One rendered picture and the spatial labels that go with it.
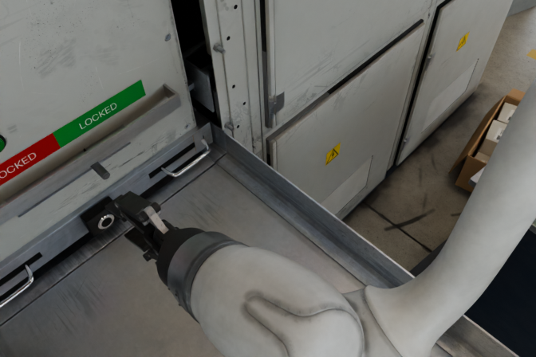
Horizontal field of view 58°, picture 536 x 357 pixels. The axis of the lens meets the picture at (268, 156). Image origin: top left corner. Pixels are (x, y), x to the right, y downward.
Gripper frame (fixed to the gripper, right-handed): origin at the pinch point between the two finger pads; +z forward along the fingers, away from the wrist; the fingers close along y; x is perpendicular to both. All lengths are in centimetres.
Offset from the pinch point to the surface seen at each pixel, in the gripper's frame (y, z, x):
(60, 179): -8.1, 9.7, -3.6
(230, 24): -16.0, 4.8, 31.4
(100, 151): -8.3, 9.5, 3.6
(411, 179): 87, 56, 112
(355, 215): 84, 60, 82
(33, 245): 1.5, 18.6, -11.9
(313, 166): 35, 32, 54
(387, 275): 28.4, -16.2, 27.1
